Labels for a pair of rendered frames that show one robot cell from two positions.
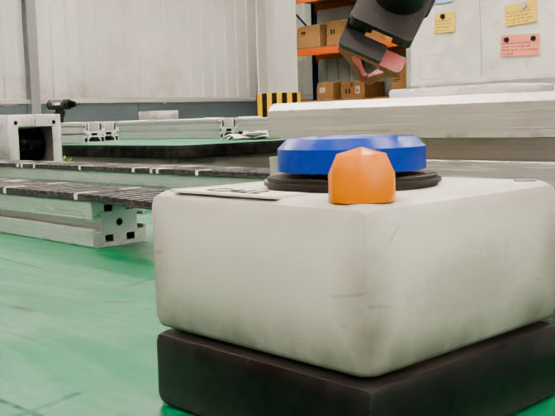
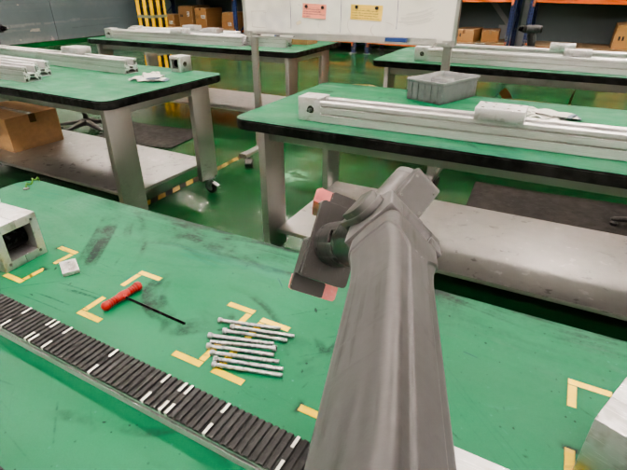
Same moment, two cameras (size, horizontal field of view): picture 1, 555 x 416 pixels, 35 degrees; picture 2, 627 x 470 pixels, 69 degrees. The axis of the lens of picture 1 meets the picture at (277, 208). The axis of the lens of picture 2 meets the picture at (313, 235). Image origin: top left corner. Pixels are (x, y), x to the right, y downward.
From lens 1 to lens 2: 57 cm
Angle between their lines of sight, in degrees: 29
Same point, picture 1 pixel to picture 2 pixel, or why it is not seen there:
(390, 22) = (329, 275)
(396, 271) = not seen: outside the picture
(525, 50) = (317, 15)
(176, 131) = (92, 65)
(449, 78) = (271, 28)
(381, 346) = not seen: outside the picture
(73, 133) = (16, 74)
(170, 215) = not seen: outside the picture
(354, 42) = (302, 285)
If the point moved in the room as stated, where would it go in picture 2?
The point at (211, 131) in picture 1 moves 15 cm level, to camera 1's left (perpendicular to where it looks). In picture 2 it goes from (119, 68) to (93, 70)
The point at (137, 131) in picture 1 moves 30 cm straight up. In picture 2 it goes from (62, 61) to (50, 12)
